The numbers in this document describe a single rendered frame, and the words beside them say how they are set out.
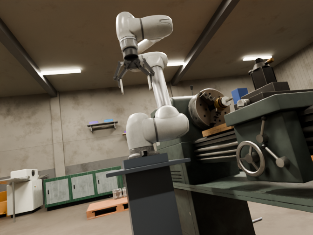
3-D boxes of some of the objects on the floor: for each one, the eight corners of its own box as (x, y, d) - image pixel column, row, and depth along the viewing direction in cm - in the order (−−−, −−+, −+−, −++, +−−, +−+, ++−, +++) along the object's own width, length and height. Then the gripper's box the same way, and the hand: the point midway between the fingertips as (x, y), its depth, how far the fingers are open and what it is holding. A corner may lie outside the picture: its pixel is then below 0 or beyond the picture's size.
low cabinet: (122, 188, 710) (119, 165, 725) (125, 194, 537) (120, 165, 553) (62, 200, 664) (60, 176, 679) (44, 212, 491) (42, 179, 507)
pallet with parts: (143, 198, 437) (140, 183, 443) (153, 203, 363) (150, 185, 369) (88, 211, 400) (86, 195, 406) (86, 221, 326) (85, 200, 333)
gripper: (153, 52, 105) (161, 90, 101) (106, 58, 102) (112, 98, 98) (154, 44, 98) (163, 85, 94) (103, 50, 95) (109, 93, 91)
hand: (136, 89), depth 96 cm, fingers open, 13 cm apart
